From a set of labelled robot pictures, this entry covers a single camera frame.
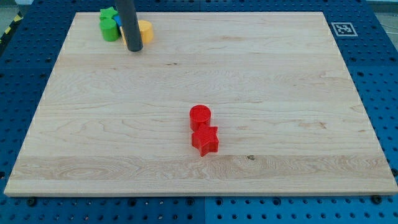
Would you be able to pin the yellow hexagon block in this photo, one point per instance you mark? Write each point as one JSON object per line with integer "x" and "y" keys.
{"x": 146, "y": 31}

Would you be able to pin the yellow heart block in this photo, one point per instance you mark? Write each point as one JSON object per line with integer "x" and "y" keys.
{"x": 123, "y": 35}

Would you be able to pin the red cylinder block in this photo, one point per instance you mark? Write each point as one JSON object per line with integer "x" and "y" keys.
{"x": 199, "y": 115}

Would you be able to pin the red star block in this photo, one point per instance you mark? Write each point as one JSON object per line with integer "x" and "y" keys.
{"x": 205, "y": 139}

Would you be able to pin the light wooden board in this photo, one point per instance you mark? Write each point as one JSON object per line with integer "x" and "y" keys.
{"x": 115, "y": 123}

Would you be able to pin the green cylinder block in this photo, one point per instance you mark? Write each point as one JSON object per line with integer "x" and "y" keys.
{"x": 109, "y": 30}

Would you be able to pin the blue block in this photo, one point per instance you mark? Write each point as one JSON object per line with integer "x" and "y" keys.
{"x": 118, "y": 20}

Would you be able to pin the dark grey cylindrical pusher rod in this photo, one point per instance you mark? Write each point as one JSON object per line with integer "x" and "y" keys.
{"x": 130, "y": 25}

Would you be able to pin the green star block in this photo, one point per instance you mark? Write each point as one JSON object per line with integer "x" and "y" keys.
{"x": 108, "y": 13}

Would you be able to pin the white fiducial marker tag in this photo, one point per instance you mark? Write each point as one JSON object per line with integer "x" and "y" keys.
{"x": 344, "y": 29}

